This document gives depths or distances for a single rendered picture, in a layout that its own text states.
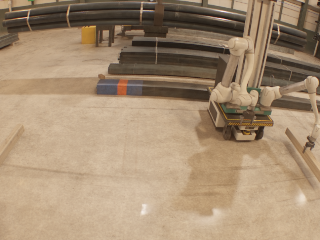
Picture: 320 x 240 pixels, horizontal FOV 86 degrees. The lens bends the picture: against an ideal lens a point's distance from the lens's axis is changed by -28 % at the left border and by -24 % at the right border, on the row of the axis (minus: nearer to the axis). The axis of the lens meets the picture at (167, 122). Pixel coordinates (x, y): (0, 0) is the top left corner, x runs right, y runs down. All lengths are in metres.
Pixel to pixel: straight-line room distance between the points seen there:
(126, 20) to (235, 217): 3.26
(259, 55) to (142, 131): 1.67
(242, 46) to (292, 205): 1.62
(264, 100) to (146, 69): 2.37
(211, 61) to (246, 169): 2.71
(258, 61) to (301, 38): 2.14
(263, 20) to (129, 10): 2.14
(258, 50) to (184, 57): 2.10
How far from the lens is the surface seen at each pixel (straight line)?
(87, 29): 7.22
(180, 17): 3.69
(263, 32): 2.66
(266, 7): 2.65
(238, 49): 2.10
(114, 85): 3.44
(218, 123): 2.74
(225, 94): 2.32
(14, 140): 2.82
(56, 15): 4.06
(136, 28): 7.74
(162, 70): 4.23
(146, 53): 4.36
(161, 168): 2.20
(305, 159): 2.78
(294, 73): 5.59
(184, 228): 1.78
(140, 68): 4.21
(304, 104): 4.47
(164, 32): 6.59
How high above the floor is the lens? 1.53
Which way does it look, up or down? 32 degrees down
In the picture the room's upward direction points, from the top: 6 degrees clockwise
